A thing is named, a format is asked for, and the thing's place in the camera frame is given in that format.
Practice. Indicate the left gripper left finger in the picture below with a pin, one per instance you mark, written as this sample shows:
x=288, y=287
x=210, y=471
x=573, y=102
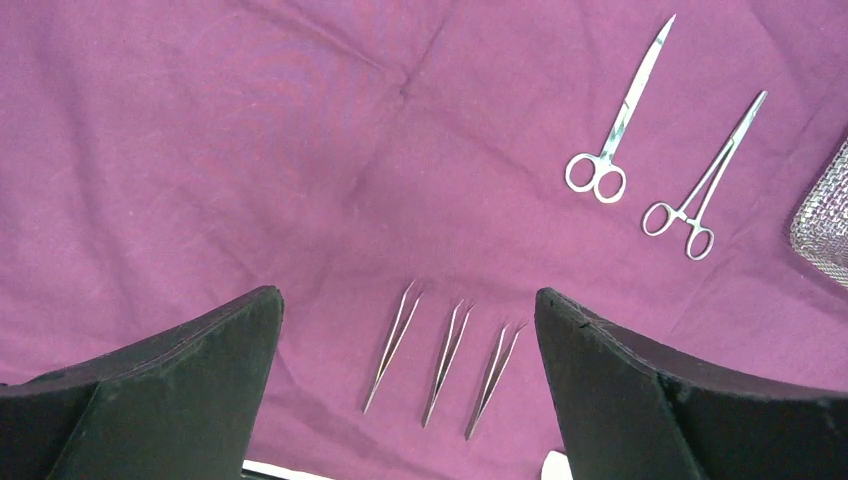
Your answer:
x=180, y=404

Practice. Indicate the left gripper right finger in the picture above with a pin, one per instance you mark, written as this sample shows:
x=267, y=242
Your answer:
x=629, y=407

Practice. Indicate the metal tweezers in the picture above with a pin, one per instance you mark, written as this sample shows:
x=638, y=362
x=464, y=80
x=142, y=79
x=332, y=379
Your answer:
x=452, y=339
x=499, y=359

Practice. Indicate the metal forceps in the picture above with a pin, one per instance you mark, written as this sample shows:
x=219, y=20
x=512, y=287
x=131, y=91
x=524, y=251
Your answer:
x=661, y=215

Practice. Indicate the metal spatula tool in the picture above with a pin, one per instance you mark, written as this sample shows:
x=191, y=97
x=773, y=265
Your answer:
x=405, y=313

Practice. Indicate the metal surgical scissors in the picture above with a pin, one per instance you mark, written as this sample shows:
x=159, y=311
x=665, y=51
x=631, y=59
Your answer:
x=602, y=163

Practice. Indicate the wire mesh instrument tray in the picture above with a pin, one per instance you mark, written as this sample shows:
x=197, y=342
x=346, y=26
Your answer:
x=818, y=231

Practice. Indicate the purple cloth wrap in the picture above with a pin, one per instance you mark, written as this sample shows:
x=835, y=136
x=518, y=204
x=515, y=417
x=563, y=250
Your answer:
x=160, y=158

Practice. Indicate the white cotton balls bag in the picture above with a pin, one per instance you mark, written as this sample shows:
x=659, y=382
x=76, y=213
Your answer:
x=556, y=466

